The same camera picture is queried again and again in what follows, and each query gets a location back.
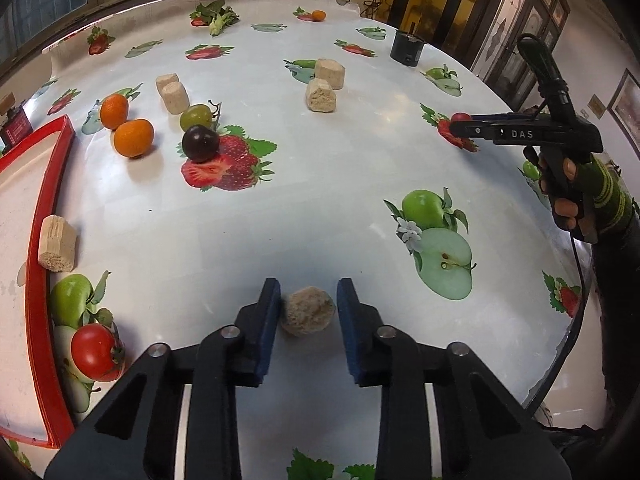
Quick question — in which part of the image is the round beige cork piece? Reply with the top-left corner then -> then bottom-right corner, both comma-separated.
281,286 -> 335,337

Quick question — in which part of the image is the green vegetable bunch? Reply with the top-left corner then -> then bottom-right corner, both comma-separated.
190,0 -> 240,37

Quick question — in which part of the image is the beige block on tray rim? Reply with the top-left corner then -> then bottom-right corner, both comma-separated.
38,214 -> 77,272

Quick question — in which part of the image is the dark purple tomato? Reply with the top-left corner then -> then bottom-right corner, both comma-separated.
181,125 -> 219,164

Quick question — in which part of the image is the fruit print tablecloth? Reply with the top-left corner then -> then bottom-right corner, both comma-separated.
0,0 -> 597,480

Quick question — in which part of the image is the right hand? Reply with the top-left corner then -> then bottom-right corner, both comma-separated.
538,156 -> 582,232

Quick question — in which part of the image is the orange tangerine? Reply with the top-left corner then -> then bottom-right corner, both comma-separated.
113,118 -> 154,158
100,93 -> 129,130

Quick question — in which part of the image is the large red tomato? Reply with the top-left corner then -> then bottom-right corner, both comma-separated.
70,323 -> 126,382

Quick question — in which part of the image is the red rimmed white tray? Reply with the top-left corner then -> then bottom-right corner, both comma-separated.
0,116 -> 75,448

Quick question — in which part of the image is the green tomato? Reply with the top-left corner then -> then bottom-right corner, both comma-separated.
179,104 -> 214,131

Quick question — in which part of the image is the right forearm striped sleeve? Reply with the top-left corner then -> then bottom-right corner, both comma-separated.
574,156 -> 637,242

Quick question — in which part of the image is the large beige cylinder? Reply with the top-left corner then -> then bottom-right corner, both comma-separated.
314,58 -> 346,90
305,78 -> 337,113

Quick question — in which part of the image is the small orange fruit far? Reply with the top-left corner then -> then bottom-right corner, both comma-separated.
311,10 -> 326,22

